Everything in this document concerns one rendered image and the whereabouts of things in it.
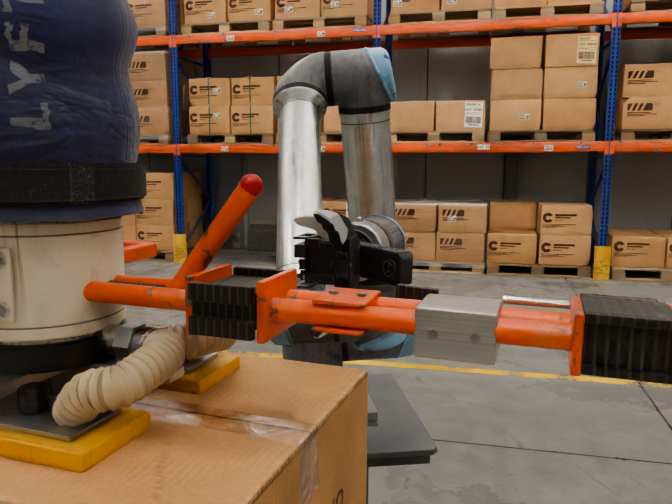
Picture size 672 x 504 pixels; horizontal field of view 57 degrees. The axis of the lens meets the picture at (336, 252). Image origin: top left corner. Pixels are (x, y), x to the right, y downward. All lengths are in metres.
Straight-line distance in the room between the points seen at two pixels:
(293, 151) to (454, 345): 0.75
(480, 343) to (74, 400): 0.36
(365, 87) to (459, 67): 7.83
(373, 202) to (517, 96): 6.48
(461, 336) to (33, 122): 0.44
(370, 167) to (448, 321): 0.87
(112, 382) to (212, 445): 0.11
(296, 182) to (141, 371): 0.64
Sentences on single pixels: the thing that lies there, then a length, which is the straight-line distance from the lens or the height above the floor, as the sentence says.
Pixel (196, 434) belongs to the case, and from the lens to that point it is 0.65.
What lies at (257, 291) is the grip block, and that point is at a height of 1.26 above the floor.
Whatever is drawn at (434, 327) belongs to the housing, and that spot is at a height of 1.24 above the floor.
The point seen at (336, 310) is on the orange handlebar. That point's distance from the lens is 0.56.
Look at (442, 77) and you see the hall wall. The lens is 9.15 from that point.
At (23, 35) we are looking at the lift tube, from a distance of 0.67.
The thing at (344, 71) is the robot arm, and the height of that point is 1.57.
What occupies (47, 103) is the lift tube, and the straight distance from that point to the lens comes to 0.66.
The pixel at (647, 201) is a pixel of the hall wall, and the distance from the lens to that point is 9.33.
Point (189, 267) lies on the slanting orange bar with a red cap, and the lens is 0.64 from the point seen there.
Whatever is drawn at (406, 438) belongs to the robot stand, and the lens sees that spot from 1.49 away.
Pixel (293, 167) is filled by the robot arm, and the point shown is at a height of 1.37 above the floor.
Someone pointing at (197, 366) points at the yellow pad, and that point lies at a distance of 0.78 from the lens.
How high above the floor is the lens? 1.38
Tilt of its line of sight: 8 degrees down
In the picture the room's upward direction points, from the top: straight up
